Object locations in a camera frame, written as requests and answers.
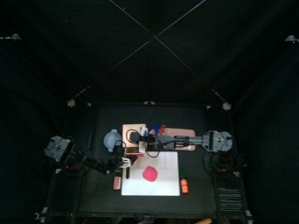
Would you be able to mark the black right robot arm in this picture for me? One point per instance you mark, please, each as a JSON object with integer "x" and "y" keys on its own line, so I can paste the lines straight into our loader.
{"x": 210, "y": 141}

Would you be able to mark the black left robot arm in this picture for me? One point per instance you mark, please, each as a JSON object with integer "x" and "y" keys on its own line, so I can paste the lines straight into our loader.
{"x": 72, "y": 159}

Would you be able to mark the wooden drawer box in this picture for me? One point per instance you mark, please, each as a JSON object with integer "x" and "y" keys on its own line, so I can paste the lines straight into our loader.
{"x": 132, "y": 144}

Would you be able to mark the red dough lump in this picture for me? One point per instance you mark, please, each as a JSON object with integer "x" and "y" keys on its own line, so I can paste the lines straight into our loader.
{"x": 151, "y": 174}

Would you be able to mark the blue-grey bowl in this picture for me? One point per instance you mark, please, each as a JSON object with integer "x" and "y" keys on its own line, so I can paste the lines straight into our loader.
{"x": 111, "y": 140}

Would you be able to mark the white small cup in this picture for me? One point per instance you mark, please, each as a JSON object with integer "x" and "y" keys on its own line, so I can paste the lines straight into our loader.
{"x": 144, "y": 130}

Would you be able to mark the red marker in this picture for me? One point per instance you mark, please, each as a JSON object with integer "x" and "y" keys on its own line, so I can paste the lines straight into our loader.
{"x": 162, "y": 129}

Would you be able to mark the blue marker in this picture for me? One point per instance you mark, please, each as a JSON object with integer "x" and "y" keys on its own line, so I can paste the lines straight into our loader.
{"x": 155, "y": 128}

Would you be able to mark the pink tray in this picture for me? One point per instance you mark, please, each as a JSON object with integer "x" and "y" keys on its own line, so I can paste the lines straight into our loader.
{"x": 183, "y": 132}

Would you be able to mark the white cutting mat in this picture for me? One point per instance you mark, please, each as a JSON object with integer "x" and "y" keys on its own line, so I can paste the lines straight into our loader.
{"x": 155, "y": 180}

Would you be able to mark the orange toy carrot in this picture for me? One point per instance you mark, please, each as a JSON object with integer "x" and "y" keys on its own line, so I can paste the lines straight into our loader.
{"x": 184, "y": 185}

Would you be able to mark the yellow object at table edge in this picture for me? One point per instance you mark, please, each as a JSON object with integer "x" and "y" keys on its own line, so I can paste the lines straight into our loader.
{"x": 203, "y": 221}

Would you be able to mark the white printed label sticker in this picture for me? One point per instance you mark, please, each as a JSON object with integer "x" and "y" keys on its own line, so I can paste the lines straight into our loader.
{"x": 230, "y": 199}

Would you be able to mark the metal frame clamp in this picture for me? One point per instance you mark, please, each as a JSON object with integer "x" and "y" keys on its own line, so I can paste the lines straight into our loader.
{"x": 71, "y": 102}
{"x": 226, "y": 106}
{"x": 13, "y": 37}
{"x": 291, "y": 38}

